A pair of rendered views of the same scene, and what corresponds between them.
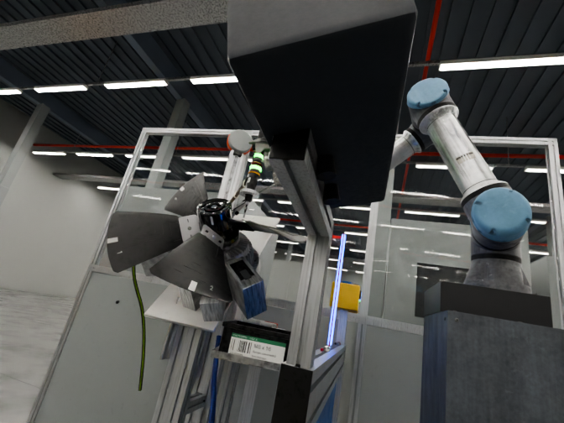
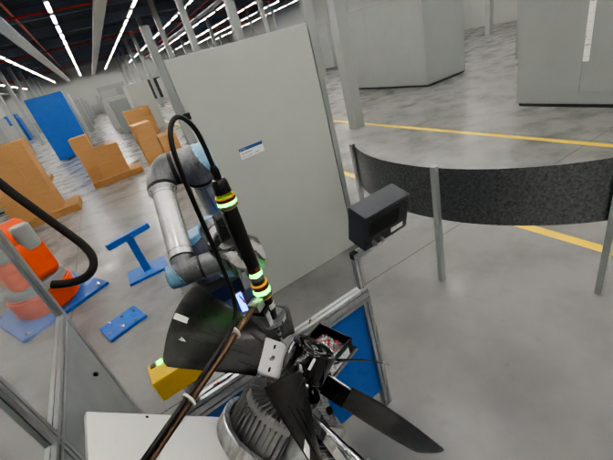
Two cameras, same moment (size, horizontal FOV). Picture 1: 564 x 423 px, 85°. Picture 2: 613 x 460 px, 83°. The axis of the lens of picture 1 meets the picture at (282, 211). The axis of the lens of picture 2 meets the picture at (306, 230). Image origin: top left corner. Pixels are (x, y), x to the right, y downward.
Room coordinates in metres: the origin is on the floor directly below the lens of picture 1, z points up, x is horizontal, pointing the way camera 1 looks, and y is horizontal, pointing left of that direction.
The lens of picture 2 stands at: (1.41, 0.75, 1.90)
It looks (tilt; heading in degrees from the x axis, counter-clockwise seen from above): 28 degrees down; 227
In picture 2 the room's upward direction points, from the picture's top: 16 degrees counter-clockwise
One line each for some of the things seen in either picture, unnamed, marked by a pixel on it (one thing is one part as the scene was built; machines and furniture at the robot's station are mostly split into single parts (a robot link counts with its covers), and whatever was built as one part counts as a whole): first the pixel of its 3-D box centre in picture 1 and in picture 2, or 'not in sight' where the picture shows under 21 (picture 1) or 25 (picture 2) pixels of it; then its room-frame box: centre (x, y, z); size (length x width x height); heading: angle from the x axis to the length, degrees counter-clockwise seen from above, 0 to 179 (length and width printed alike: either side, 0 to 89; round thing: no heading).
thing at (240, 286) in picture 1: (245, 286); not in sight; (1.05, 0.07, 0.98); 0.20 x 0.16 x 0.20; 163
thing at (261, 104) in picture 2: not in sight; (277, 162); (-0.40, -1.31, 1.10); 1.21 x 0.05 x 2.20; 163
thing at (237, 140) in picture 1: (239, 143); not in sight; (1.72, 0.35, 1.88); 0.17 x 0.15 x 0.16; 73
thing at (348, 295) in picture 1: (345, 300); (178, 371); (1.21, -0.31, 1.02); 0.16 x 0.10 x 0.11; 163
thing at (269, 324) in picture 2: (251, 184); (266, 308); (1.05, 0.13, 1.34); 0.09 x 0.07 x 0.10; 18
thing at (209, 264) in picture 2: not in sight; (220, 259); (0.98, -0.14, 1.38); 0.11 x 0.08 x 0.11; 148
